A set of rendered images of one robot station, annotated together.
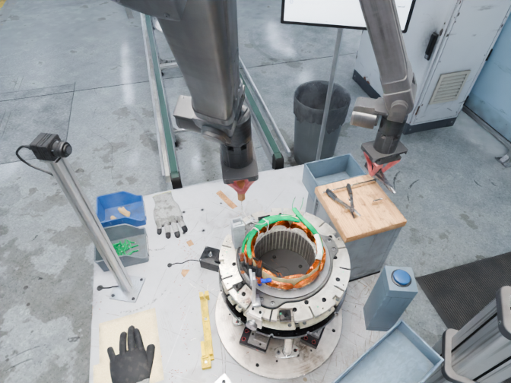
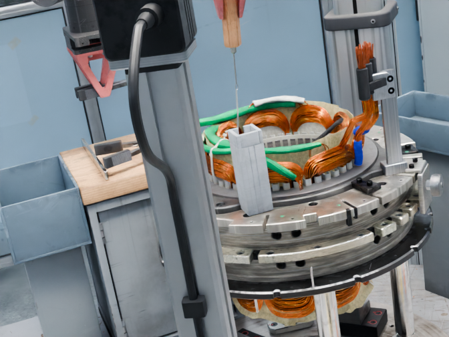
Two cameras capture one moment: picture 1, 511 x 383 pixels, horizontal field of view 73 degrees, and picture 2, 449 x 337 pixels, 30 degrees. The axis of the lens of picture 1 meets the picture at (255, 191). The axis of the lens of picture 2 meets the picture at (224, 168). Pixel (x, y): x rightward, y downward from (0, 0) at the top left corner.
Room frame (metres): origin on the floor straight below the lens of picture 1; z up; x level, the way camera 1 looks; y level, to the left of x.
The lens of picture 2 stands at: (0.50, 0.86, 1.45)
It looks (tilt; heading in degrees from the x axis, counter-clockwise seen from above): 20 degrees down; 272
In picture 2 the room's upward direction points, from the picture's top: 10 degrees counter-clockwise
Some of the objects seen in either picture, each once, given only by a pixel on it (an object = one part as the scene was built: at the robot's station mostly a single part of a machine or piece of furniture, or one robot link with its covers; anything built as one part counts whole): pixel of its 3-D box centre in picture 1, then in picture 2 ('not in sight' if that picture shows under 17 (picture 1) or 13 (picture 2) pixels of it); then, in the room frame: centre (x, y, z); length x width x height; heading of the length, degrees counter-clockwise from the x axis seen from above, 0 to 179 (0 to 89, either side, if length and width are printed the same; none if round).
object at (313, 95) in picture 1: (318, 116); not in sight; (2.08, -0.45, 0.39); 0.39 x 0.39 x 0.35
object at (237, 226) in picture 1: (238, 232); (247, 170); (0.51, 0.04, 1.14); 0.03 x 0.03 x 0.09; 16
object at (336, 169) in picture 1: (328, 198); (54, 268); (0.81, -0.26, 0.92); 0.17 x 0.11 x 0.28; 108
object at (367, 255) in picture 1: (348, 234); (155, 246); (0.67, -0.30, 0.91); 0.19 x 0.19 x 0.26; 18
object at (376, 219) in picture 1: (358, 205); (137, 160); (0.67, -0.30, 1.05); 0.20 x 0.19 x 0.02; 18
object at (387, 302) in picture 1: (387, 301); not in sight; (0.44, -0.37, 0.91); 0.07 x 0.07 x 0.25; 86
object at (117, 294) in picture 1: (127, 287); not in sight; (0.54, 0.42, 0.78); 0.09 x 0.09 x 0.01; 81
